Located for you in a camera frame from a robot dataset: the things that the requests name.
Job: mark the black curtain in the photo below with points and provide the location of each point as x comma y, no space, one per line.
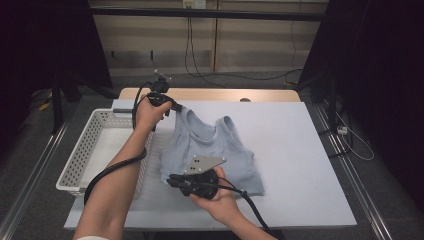
40,50
383,83

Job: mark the person's white sleeve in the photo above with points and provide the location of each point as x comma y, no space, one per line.
91,238

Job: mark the person's right hand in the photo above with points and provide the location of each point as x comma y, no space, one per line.
221,206

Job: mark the black metal stand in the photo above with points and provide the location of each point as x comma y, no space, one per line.
56,106
332,100

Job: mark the black horizontal metal bar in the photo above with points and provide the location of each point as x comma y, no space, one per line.
200,13

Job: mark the white foam board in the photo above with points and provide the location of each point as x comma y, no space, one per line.
300,150

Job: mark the light blue tank top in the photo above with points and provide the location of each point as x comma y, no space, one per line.
213,146

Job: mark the person's left hand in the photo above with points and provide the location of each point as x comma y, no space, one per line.
148,115

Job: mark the white perforated plastic basket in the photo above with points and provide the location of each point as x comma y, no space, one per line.
100,150

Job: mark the white wall socket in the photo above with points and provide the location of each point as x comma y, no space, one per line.
195,4

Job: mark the white plug adapter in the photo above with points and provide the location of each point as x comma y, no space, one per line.
342,130

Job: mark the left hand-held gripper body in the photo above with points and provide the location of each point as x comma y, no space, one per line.
160,88

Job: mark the yellow tape strip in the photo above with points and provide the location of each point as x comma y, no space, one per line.
44,106

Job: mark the metal floor rail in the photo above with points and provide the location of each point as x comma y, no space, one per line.
13,208
351,173

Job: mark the round dark table grommet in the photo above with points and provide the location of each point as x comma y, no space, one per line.
245,99

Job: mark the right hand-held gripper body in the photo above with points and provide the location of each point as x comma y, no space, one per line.
203,163

